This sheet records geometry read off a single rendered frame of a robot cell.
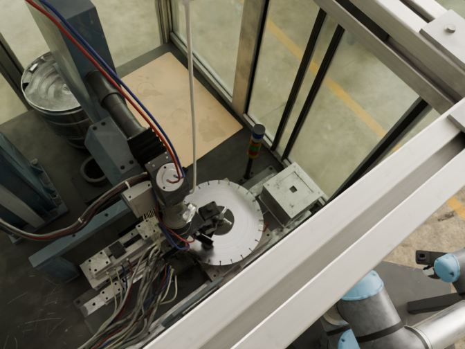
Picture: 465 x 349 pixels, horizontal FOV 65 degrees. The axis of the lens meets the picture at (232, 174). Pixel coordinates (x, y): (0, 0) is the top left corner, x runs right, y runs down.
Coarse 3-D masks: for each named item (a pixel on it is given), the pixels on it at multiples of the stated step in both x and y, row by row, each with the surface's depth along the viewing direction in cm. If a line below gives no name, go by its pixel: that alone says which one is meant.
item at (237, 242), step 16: (208, 192) 140; (224, 192) 141; (240, 192) 141; (240, 208) 138; (256, 208) 139; (240, 224) 136; (256, 224) 136; (208, 240) 132; (224, 240) 133; (240, 240) 133; (192, 256) 129; (208, 256) 130; (224, 256) 130; (240, 256) 131
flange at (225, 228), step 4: (220, 208) 137; (228, 208) 137; (228, 212) 136; (224, 216) 134; (228, 216) 136; (232, 216) 136; (228, 220) 135; (232, 220) 135; (220, 224) 133; (224, 224) 134; (228, 224) 134; (232, 224) 134; (220, 228) 133; (224, 228) 134; (228, 228) 134; (216, 232) 133; (220, 232) 133; (224, 232) 133
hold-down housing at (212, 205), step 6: (210, 204) 106; (216, 204) 106; (198, 210) 106; (204, 210) 105; (210, 210) 103; (216, 210) 105; (204, 216) 104; (210, 216) 105; (210, 222) 109; (204, 228) 116; (210, 228) 116; (216, 228) 119
